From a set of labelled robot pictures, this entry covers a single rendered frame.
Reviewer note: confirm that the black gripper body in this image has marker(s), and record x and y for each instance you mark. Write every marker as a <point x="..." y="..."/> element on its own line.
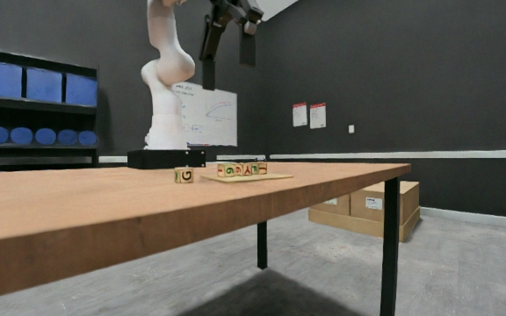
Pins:
<point x="223" y="16"/>

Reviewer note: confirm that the beige flat mat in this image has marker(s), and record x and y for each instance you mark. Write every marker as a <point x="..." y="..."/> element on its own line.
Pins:
<point x="245" y="179"/>

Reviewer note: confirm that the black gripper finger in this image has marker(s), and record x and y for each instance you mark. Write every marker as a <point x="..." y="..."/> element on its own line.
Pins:
<point x="209" y="44"/>
<point x="247" y="29"/>

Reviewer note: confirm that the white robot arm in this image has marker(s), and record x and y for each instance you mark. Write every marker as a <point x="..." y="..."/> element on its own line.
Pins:
<point x="174" y="66"/>

